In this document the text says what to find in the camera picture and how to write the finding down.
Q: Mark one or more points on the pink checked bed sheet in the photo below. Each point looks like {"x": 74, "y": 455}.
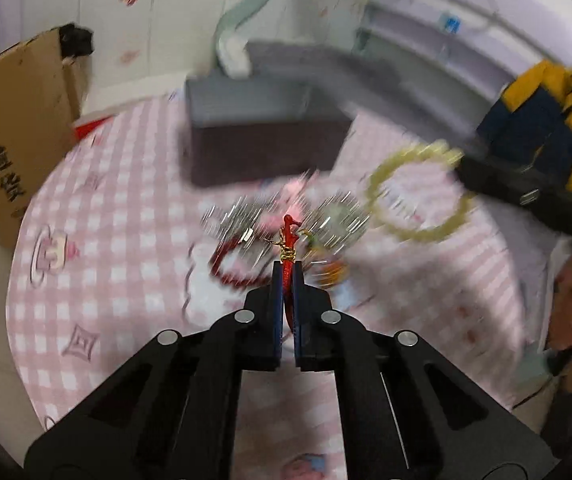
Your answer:
{"x": 131, "y": 260}

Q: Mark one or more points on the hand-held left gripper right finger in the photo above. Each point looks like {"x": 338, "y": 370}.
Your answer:
{"x": 300, "y": 320}

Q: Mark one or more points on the red hair clip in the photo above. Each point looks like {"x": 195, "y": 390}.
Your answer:
{"x": 289, "y": 230}

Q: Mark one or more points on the white pillow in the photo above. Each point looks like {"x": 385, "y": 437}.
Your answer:
{"x": 235, "y": 55}

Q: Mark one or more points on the yellow and navy jacket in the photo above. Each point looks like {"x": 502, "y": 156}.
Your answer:
{"x": 526, "y": 120}

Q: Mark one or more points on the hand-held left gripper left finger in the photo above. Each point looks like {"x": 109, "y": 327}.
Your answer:
{"x": 277, "y": 310}

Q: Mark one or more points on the mint green headboard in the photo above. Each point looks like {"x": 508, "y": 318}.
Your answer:
{"x": 233, "y": 15}

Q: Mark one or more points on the black clothes pile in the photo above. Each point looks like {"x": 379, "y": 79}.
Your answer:
{"x": 76, "y": 40}

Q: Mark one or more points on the grey metal tin box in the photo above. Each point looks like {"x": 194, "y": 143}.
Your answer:
{"x": 266, "y": 150}

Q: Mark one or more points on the pink flower wall sticker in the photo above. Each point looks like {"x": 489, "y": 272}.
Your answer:
{"x": 128, "y": 56}

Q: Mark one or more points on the red cloth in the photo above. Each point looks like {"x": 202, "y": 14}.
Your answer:
{"x": 91, "y": 127}

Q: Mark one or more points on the large cardboard box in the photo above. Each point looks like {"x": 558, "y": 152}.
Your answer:
{"x": 16, "y": 110}

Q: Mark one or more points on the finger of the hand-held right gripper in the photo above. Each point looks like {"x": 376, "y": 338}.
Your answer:
{"x": 491, "y": 175}

